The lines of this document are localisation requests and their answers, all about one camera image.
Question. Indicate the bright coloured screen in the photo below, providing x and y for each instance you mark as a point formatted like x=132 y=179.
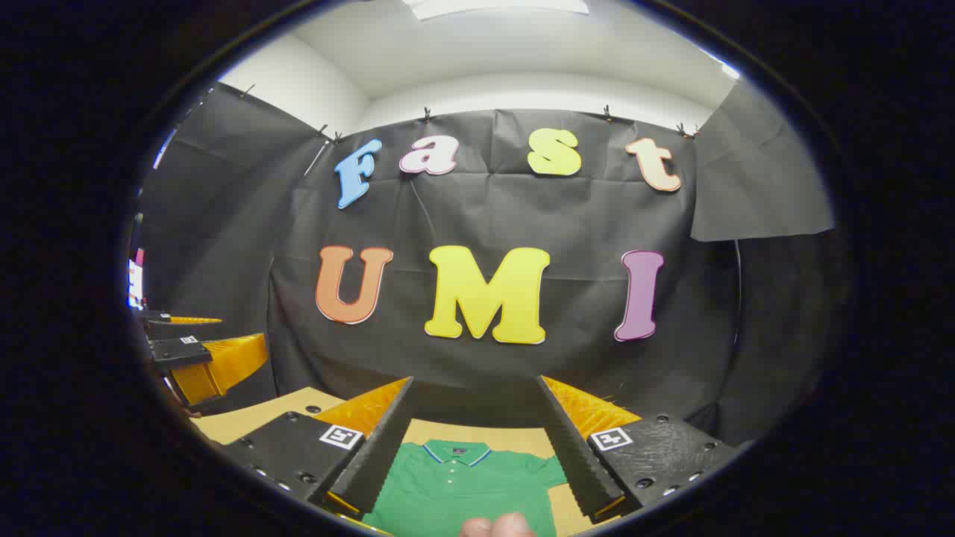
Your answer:
x=135 y=283

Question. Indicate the green T-shirt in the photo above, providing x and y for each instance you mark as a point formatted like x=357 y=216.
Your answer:
x=462 y=492

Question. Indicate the black backdrop cloth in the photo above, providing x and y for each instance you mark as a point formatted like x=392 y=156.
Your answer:
x=567 y=224

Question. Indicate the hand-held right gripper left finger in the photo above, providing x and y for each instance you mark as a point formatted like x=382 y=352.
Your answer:
x=380 y=455

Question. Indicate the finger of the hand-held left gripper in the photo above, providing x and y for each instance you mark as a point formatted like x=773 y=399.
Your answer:
x=183 y=349
x=157 y=316

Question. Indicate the white ceiling light panel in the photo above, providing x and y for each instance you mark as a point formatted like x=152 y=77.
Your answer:
x=492 y=6

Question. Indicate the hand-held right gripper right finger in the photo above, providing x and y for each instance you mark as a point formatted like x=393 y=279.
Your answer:
x=574 y=455

